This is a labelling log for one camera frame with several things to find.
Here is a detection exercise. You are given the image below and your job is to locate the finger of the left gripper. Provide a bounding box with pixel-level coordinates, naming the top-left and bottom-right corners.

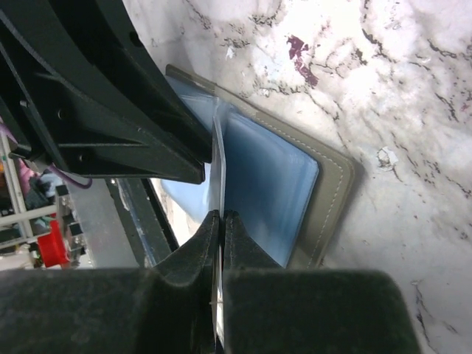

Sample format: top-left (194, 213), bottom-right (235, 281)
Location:
top-left (1, 21), bottom-right (204, 184)
top-left (55, 1), bottom-right (212, 162)

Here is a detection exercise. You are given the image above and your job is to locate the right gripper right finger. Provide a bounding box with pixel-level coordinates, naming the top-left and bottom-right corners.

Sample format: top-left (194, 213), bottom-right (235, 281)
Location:
top-left (223, 211), bottom-right (420, 353)

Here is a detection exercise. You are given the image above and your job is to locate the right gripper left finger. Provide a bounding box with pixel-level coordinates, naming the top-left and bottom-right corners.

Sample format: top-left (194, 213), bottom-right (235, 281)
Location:
top-left (1, 211), bottom-right (220, 353)

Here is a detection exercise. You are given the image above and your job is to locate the grey card holder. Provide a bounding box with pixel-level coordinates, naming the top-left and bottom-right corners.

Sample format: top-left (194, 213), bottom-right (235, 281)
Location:
top-left (161, 65), bottom-right (355, 269)

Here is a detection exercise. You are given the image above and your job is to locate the background storage shelf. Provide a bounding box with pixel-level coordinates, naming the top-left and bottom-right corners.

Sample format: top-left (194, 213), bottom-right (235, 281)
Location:
top-left (1, 125), bottom-right (56, 271)

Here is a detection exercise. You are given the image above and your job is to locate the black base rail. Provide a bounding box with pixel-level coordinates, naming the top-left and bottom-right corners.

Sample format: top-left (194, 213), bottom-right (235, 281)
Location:
top-left (105, 178), bottom-right (178, 268)

